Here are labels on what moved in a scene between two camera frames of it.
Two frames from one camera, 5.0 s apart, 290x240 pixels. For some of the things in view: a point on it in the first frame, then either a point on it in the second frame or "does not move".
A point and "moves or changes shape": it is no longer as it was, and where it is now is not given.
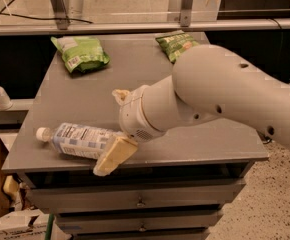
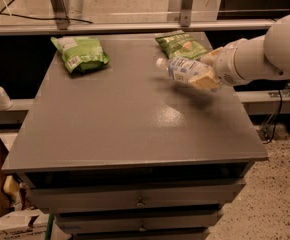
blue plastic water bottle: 78,139 moves or changes shape
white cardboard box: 25,225 does not move
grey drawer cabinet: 174,186 does not move
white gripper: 135,114 to 227,66
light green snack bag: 79,53 does not move
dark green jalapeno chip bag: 174,44 does not move
